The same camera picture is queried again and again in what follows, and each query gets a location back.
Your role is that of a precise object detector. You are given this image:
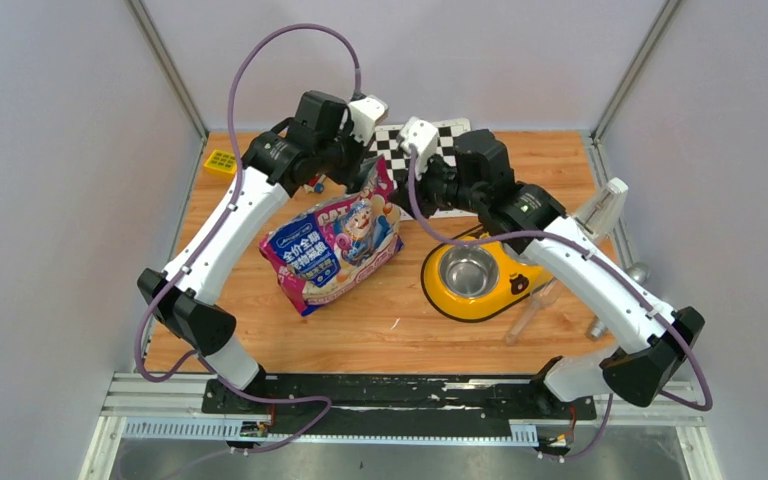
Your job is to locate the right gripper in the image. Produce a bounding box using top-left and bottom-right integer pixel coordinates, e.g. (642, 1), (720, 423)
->
(388, 148), (485, 220)

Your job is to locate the pink pet food bag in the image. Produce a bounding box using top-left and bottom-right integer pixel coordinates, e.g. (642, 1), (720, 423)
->
(258, 157), (403, 316)

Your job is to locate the yellow double pet bowl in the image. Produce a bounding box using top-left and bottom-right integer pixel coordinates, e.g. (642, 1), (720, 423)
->
(420, 242), (563, 323)

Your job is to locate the clear plastic scoop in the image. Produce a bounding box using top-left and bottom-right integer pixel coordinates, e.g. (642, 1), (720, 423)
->
(503, 278), (561, 345)

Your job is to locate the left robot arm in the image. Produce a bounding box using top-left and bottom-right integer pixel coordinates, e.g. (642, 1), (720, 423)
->
(137, 90), (388, 413)

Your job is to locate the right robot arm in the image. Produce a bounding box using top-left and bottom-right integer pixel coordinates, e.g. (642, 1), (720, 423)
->
(393, 122), (713, 418)

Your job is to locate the black white chessboard mat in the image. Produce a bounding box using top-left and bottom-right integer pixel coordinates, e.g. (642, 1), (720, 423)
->
(368, 118), (471, 183)

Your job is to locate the toy block car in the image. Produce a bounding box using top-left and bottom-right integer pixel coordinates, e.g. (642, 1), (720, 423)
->
(303, 175), (326, 194)

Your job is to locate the silver microphone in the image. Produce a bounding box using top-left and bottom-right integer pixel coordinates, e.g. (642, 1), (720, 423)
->
(586, 262), (652, 342)

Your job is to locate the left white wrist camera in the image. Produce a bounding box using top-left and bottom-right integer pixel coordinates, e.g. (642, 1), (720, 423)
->
(348, 95), (389, 146)

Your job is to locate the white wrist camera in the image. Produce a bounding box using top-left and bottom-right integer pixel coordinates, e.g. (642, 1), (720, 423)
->
(348, 95), (389, 146)
(397, 116), (439, 160)

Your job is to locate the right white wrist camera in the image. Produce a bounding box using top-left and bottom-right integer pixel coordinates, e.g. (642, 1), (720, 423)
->
(397, 116), (439, 160)

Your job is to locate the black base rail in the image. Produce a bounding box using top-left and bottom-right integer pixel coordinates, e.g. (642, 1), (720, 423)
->
(102, 370), (703, 448)

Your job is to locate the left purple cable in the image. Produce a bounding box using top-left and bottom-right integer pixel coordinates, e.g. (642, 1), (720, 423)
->
(133, 23), (363, 460)

